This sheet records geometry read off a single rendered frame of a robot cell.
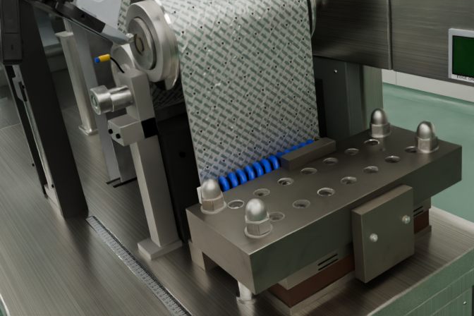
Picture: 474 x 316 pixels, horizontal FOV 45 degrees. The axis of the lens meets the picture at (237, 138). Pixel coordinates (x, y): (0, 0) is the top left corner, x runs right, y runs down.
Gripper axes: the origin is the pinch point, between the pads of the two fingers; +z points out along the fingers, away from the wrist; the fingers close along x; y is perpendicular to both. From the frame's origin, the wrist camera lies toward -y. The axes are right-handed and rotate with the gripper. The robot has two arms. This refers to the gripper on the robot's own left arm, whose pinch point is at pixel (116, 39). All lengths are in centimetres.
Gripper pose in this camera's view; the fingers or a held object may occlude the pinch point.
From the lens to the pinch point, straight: 83.9
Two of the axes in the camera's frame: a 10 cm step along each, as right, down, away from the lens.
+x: -5.5, -2.5, 7.9
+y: 4.3, -9.0, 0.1
